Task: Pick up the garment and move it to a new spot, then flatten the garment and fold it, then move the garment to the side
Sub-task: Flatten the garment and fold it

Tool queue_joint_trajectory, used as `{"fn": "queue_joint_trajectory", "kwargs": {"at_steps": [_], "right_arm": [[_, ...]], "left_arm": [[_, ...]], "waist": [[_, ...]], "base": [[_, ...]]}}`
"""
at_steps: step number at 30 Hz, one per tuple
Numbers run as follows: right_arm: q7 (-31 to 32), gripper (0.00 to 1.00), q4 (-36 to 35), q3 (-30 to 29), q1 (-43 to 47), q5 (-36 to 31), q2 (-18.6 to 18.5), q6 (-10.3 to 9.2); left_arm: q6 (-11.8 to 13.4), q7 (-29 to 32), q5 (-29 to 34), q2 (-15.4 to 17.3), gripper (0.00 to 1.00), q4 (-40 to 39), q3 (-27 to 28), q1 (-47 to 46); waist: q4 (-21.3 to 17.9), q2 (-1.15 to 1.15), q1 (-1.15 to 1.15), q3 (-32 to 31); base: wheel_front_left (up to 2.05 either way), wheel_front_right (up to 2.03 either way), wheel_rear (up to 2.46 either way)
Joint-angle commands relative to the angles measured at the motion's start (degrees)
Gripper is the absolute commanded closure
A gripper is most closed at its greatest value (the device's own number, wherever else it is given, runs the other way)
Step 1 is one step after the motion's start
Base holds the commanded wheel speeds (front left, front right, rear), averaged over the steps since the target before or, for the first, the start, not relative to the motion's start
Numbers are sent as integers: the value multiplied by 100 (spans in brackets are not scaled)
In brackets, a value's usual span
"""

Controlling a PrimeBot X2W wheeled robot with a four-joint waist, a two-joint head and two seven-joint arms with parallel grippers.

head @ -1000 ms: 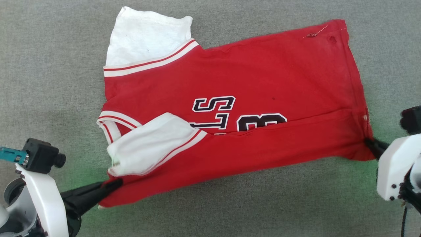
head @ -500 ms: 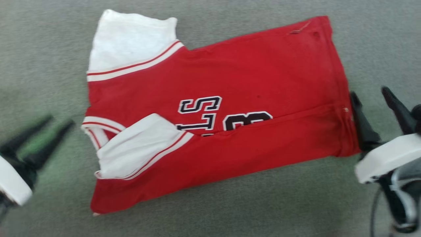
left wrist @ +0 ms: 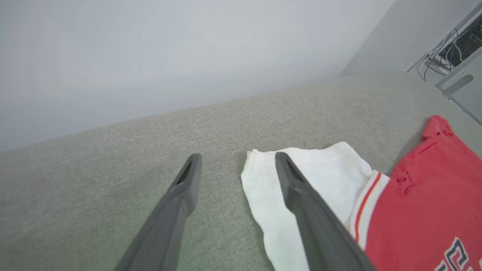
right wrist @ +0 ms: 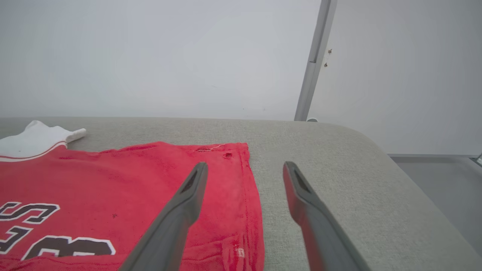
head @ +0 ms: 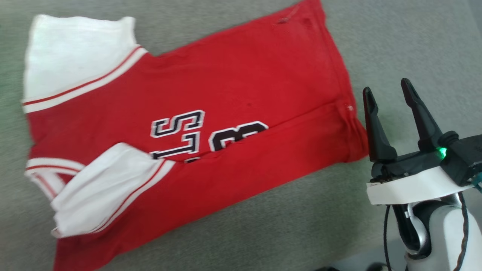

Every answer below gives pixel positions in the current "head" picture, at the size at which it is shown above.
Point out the red and white jersey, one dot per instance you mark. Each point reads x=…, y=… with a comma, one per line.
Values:
x=244, y=94

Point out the grey fabric sofa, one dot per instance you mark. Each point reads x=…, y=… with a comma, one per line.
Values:
x=301, y=226

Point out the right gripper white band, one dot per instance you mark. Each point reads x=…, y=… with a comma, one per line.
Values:
x=410, y=186

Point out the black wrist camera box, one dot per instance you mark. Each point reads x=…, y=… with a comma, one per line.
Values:
x=465, y=158

